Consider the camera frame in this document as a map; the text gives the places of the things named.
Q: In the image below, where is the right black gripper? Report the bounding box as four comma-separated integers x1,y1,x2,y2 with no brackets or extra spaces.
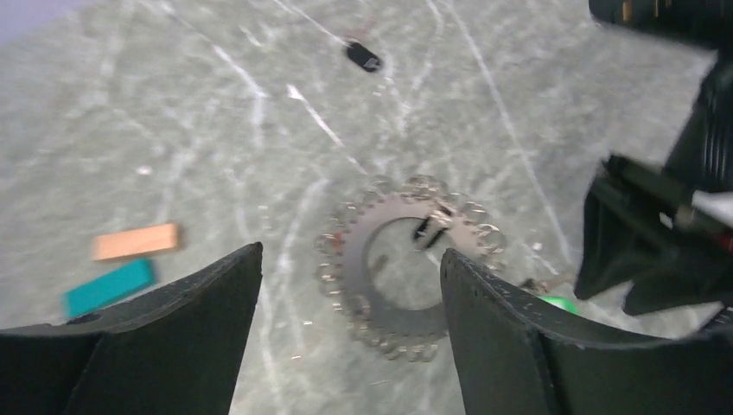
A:
574,52,732,316

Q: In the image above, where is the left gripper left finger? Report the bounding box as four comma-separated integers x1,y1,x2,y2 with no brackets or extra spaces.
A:
1,242,263,415

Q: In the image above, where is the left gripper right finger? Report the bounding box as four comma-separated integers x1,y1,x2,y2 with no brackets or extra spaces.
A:
441,249,732,414

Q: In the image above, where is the green tagged key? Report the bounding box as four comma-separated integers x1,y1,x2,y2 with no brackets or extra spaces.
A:
519,278,579,315

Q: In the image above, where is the round metal keyring disc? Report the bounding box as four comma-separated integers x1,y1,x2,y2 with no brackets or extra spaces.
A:
315,175,507,362

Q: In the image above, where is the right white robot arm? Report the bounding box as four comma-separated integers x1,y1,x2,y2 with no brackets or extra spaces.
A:
574,1,732,316

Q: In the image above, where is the teal key tag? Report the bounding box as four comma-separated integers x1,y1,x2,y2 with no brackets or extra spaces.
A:
63,259,156,318

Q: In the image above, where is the orange key tag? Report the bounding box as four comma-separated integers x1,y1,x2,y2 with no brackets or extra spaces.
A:
92,223,180,261

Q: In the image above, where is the black tagged key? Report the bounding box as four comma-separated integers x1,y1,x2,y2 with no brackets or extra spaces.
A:
344,40,383,73

